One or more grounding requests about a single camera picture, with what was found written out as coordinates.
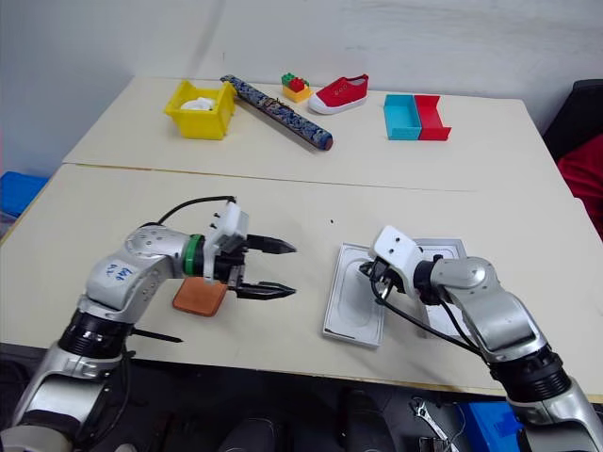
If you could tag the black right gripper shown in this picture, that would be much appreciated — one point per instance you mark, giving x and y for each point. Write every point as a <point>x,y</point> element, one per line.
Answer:
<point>385,274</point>

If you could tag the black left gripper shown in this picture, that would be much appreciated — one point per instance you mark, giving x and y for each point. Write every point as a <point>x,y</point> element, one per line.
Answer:
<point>231,269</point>

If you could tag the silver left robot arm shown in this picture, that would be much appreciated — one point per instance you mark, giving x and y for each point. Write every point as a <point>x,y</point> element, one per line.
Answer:
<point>118,282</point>

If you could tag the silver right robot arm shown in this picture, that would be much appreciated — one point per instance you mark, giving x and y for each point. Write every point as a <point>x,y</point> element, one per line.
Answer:
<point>499,311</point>

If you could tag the white phone box base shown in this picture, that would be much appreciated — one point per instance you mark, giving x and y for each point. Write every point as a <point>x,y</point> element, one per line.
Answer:
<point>351,311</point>

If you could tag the blue open box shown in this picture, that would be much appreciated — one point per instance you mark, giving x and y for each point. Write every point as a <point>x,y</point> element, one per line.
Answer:
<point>400,132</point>

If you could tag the red open box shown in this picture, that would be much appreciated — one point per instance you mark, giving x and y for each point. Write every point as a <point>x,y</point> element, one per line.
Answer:
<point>433,133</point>

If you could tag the blue box under table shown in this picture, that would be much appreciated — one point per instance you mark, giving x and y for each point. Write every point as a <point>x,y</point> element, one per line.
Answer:
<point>490,424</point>

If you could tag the thin black pointed strip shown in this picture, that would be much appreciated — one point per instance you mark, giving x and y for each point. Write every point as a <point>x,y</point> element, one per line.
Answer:
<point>158,335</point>

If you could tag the dark rounded shape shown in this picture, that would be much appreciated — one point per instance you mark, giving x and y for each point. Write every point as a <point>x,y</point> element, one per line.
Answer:
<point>365,419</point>
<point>249,438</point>

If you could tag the blue patterned rolled scroll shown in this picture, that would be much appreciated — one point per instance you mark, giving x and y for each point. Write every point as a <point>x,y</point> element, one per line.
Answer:
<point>278,110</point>

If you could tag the yellow plastic bin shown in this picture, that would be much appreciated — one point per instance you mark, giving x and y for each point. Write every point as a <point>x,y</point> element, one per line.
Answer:
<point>200,124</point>

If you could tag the silver wrench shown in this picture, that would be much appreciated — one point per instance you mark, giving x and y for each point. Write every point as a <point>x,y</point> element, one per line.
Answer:
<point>426,416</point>

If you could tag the yellow toy brick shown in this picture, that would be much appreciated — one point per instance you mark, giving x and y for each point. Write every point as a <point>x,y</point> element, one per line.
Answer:
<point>297,95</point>

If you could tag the red canvas shoe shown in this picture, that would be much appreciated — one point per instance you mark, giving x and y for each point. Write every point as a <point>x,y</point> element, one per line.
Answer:
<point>337,94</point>

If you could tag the white crumpled cloth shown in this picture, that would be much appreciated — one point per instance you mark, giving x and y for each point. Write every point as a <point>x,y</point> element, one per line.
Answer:
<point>200,103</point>

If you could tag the red toy brick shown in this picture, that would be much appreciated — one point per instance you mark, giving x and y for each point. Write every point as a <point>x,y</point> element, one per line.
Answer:
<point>298,85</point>

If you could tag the green toy brick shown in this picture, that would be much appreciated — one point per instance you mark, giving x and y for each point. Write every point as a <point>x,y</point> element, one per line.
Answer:
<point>288,79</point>

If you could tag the red cloth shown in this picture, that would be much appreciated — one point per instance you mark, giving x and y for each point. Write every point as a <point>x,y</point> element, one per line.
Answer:
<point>584,174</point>

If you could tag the blue plastic crate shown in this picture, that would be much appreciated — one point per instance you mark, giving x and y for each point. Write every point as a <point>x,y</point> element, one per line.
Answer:
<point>19,193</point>

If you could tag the black chair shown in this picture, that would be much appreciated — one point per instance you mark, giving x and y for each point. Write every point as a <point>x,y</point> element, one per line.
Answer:
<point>579,113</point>

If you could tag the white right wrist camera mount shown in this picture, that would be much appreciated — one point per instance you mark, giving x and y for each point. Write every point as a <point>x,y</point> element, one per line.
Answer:
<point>398,252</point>

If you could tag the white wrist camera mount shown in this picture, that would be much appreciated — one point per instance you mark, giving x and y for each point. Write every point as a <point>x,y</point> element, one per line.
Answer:
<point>232,221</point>
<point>398,252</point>

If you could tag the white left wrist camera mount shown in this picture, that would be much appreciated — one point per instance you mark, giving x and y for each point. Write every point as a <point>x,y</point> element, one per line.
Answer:
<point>232,221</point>

